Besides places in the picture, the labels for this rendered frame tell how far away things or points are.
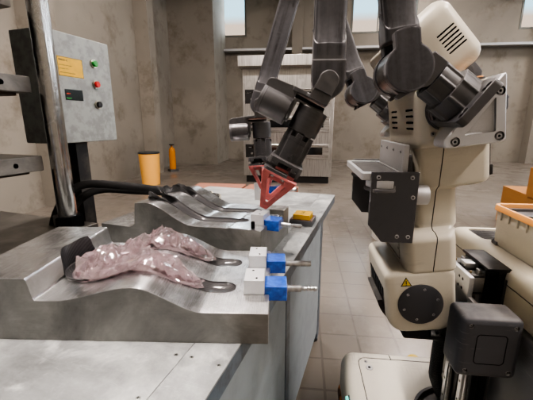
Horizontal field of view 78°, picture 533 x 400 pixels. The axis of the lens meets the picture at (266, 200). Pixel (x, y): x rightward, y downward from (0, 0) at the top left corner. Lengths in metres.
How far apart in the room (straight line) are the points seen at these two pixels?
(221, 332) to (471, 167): 0.63
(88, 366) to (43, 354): 0.09
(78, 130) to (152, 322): 1.06
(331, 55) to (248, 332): 0.48
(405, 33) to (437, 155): 0.31
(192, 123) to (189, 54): 1.76
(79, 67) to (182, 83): 8.09
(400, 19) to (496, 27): 11.20
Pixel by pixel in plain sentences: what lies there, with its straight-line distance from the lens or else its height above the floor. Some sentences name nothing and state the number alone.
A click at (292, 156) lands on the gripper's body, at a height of 1.09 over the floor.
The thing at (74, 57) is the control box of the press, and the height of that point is 1.39.
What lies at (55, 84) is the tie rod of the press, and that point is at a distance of 1.30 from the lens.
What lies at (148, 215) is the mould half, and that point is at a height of 0.90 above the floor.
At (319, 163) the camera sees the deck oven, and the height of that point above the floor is 0.40.
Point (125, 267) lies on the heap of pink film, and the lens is 0.62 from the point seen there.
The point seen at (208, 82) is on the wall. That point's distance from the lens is 9.37.
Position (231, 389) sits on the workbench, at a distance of 0.75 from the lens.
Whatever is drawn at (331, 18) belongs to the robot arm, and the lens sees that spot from 0.64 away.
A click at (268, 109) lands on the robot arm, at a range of 0.61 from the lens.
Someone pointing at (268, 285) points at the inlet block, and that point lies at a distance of 0.60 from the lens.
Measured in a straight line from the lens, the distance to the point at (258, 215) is 0.84.
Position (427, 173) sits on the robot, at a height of 1.04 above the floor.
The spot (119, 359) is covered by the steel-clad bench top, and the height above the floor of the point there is 0.80.
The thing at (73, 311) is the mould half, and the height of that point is 0.85.
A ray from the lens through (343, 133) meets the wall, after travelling 10.42.
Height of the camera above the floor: 1.15
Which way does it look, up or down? 13 degrees down
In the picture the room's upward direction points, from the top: straight up
